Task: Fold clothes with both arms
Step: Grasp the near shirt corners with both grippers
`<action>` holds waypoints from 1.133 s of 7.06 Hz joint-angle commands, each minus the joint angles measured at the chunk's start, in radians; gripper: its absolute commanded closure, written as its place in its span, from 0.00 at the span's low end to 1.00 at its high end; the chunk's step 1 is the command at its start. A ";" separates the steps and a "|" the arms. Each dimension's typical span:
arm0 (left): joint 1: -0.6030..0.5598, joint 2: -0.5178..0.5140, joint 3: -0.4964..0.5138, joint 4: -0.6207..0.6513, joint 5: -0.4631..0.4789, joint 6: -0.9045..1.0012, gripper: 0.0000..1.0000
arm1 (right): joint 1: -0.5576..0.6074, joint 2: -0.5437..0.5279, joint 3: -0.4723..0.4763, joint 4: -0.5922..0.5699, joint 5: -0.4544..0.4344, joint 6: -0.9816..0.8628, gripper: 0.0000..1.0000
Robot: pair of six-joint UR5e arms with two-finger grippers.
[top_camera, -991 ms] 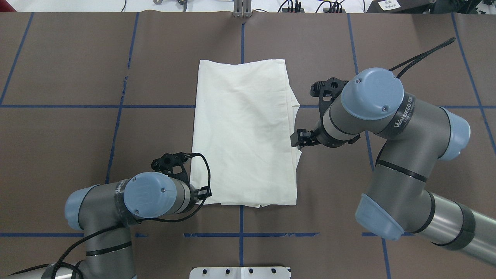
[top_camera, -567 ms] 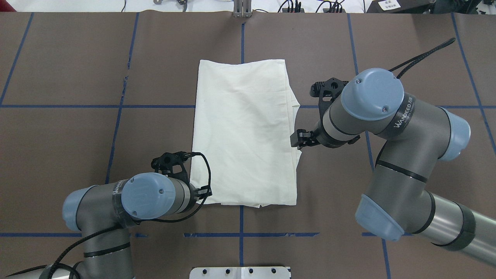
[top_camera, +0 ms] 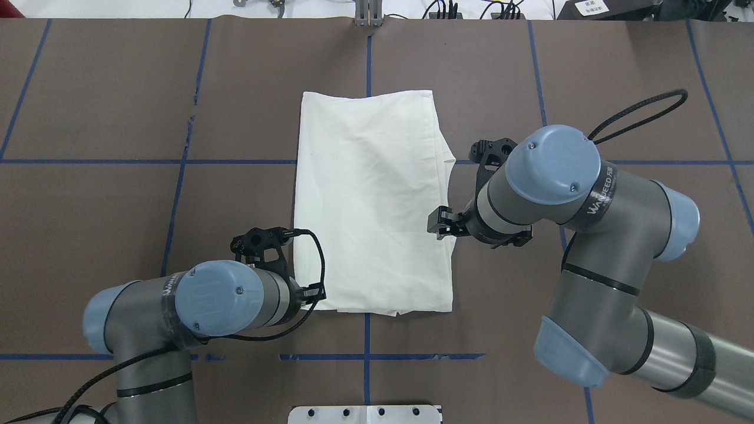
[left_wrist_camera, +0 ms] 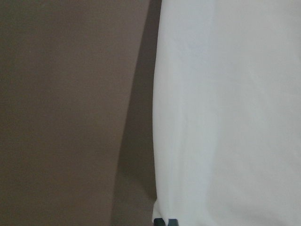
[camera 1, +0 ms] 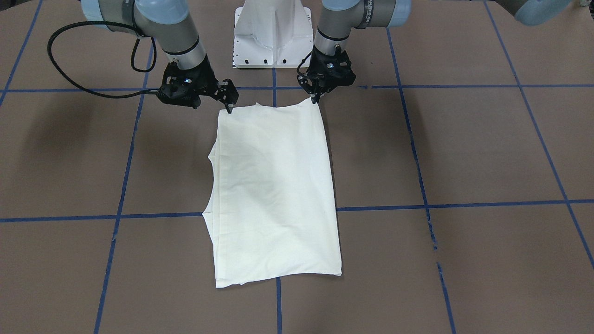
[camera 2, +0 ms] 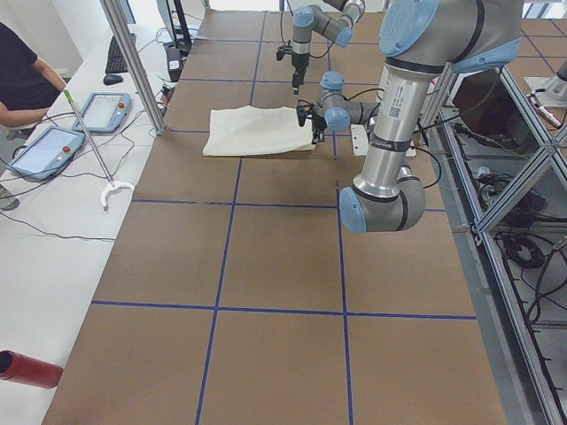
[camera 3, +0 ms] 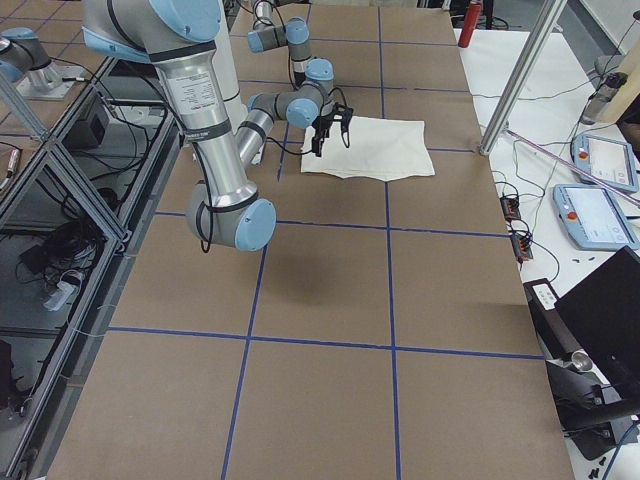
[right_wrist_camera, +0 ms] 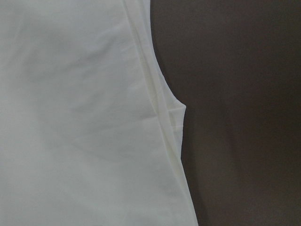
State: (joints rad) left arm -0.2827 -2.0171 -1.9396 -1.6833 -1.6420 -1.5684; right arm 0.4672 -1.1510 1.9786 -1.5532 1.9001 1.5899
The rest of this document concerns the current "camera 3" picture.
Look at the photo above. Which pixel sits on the aluminium frame post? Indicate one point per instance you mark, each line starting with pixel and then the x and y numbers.
pixel 535 42

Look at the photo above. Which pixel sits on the aluminium frame rack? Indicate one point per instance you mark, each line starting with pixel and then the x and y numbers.
pixel 82 168

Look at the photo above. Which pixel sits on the cream long-sleeve cat shirt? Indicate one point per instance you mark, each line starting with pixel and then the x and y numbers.
pixel 380 149

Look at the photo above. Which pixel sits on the teach pendant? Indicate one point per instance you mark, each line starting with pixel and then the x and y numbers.
pixel 611 161
pixel 592 218

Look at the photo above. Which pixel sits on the upper teach pendant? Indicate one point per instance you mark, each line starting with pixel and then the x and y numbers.
pixel 611 161

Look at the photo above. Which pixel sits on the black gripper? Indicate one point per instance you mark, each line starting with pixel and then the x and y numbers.
pixel 321 129

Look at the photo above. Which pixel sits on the lower teach pendant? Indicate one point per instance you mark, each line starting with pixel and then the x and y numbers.
pixel 592 218

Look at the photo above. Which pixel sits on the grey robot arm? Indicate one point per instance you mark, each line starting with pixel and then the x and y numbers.
pixel 187 42
pixel 269 31

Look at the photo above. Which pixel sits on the grey water bottle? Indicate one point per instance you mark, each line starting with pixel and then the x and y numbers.
pixel 602 96

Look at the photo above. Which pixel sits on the red fire extinguisher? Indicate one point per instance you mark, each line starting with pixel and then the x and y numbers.
pixel 471 18

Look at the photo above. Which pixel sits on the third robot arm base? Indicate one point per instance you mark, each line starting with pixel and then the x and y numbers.
pixel 26 63

